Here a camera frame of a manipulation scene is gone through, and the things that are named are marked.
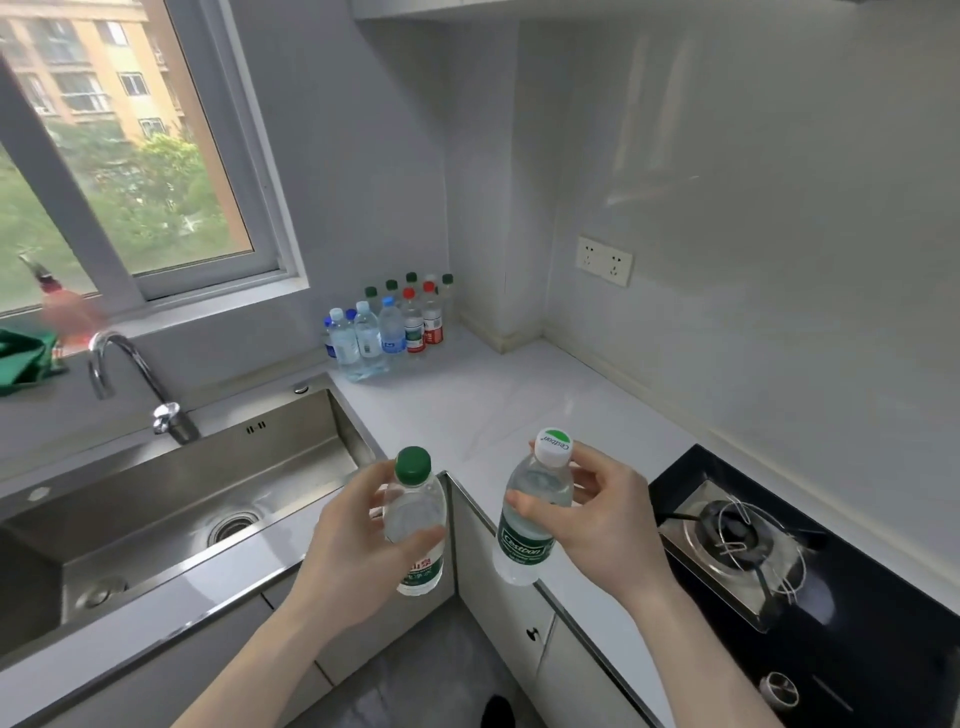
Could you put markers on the stainless steel sink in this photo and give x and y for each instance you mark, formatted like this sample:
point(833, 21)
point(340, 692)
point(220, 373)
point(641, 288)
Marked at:
point(187, 495)

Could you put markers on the white wall power outlet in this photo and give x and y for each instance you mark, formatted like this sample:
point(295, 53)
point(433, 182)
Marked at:
point(604, 261)

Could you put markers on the person's left hand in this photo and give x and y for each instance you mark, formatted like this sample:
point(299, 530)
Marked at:
point(341, 559)

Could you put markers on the person's right thumb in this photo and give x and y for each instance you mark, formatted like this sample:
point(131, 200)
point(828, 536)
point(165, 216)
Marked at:
point(534, 508)

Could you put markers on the green cloth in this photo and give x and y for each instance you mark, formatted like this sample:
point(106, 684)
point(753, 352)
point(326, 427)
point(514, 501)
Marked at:
point(26, 364)

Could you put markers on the gas burner with pan support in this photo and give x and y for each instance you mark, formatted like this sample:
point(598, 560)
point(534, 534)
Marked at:
point(739, 551)

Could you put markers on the person's right hand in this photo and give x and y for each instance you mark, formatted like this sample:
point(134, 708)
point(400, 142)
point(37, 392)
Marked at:
point(611, 525)

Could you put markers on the green-capped clear water bottle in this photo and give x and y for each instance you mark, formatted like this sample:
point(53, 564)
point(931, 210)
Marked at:
point(415, 506)

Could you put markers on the grey cabinet door with knob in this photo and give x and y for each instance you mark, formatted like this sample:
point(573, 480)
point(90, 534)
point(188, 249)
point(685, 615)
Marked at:
point(491, 592)

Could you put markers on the black glass gas stove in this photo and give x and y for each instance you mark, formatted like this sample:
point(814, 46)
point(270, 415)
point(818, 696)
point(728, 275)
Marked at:
point(877, 622)

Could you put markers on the person's left forearm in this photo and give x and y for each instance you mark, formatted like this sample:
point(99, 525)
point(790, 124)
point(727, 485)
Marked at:
point(262, 671)

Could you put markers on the silver stove knob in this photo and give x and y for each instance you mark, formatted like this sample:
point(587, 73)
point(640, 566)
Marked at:
point(779, 690)

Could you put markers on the chrome kitchen faucet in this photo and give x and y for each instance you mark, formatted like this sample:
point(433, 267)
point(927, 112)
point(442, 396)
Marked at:
point(146, 375)

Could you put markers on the red spray bottle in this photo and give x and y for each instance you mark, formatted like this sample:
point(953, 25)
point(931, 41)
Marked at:
point(67, 311)

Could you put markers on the white-capped green-label water bottle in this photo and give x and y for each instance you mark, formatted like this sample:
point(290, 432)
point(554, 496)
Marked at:
point(525, 547)

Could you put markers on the group of small water bottles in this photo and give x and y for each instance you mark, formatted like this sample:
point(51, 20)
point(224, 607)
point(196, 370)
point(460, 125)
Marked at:
point(386, 330)

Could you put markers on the person's left thumb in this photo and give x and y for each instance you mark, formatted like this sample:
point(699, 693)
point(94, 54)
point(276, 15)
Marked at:
point(412, 547)

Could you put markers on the sliding glass window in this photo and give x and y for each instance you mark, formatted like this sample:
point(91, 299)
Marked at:
point(127, 150)

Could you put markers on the person's right forearm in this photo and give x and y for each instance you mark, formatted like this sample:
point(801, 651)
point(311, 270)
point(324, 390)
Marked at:
point(697, 660)

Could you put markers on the person's black shoe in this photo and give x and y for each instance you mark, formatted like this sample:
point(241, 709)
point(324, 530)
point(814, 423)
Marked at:
point(499, 714)

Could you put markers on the round sink drain strainer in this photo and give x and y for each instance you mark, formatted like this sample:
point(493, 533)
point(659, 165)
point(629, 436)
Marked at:
point(233, 528)

